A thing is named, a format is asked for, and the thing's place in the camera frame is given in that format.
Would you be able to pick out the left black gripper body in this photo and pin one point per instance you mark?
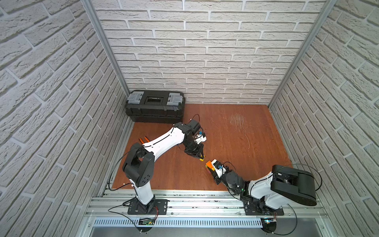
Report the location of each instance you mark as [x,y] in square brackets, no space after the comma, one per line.
[195,151]

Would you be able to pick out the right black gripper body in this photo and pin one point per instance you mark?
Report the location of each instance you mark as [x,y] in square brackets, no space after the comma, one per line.
[223,180]

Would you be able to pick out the orange lego brick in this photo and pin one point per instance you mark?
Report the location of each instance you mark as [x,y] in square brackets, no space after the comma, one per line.
[209,165]

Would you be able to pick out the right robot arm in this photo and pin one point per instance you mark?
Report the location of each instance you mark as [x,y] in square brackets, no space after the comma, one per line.
[267,195]

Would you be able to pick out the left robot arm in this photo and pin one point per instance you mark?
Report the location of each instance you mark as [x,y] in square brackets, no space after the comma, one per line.
[140,160]

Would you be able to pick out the black plastic toolbox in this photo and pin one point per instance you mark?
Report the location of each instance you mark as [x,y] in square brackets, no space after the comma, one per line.
[155,106]

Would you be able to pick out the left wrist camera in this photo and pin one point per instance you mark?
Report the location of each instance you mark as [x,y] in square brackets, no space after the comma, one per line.
[200,137]

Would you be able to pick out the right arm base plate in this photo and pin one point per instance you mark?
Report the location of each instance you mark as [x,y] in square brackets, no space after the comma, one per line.
[257,208]

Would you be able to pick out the orange handled pliers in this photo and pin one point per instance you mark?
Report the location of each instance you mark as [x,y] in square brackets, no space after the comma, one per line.
[144,140]

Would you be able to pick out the aluminium rail frame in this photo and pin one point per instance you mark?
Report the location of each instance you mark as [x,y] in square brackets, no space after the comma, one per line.
[198,209]

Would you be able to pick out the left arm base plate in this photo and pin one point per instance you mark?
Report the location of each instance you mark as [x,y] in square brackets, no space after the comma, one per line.
[155,206]

